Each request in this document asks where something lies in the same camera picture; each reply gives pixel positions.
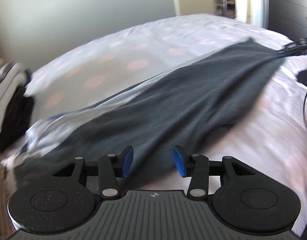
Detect stack of folded grey clothes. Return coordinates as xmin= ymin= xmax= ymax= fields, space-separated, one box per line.
xmin=0 ymin=62 xmax=35 ymax=153

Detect pile of brown folded clothes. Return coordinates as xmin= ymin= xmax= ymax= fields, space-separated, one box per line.
xmin=0 ymin=164 xmax=19 ymax=233

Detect grey door frame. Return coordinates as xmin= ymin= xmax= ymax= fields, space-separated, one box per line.
xmin=233 ymin=0 xmax=269 ymax=29

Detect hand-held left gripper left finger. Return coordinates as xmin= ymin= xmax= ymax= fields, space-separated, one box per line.
xmin=52 ymin=146 xmax=134 ymax=199

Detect bed with dotted white sheet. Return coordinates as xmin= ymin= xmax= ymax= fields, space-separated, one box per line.
xmin=0 ymin=14 xmax=307 ymax=240

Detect black wardrobe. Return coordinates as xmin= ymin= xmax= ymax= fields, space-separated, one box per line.
xmin=267 ymin=0 xmax=307 ymax=43

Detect grey pants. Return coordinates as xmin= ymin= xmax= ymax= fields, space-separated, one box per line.
xmin=12 ymin=37 xmax=287 ymax=190

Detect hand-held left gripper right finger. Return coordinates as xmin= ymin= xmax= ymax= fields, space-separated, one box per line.
xmin=173 ymin=145 xmax=255 ymax=201

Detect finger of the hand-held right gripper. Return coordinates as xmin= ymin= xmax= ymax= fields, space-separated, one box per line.
xmin=283 ymin=38 xmax=307 ymax=51
xmin=276 ymin=47 xmax=307 ymax=59

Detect person's right forearm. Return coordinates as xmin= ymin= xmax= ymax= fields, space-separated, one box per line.
xmin=296 ymin=54 xmax=307 ymax=90

